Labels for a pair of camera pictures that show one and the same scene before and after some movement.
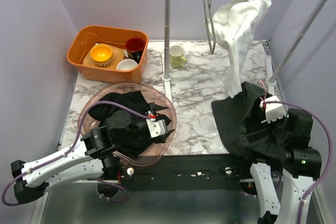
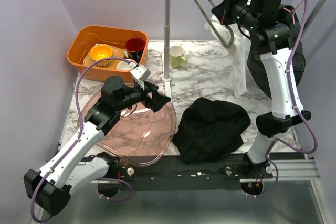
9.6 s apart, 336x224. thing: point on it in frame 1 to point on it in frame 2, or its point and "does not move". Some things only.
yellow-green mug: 177,56 does not move
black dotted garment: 240,120 to 296,58
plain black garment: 135,99 to 210,130
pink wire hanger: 265,87 to 293,11
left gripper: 163,138 to 157,101
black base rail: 219,171 does not move
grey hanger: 209,12 to 212,3
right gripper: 274,135 to 221,11
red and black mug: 134,47 does not move
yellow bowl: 101,55 does not move
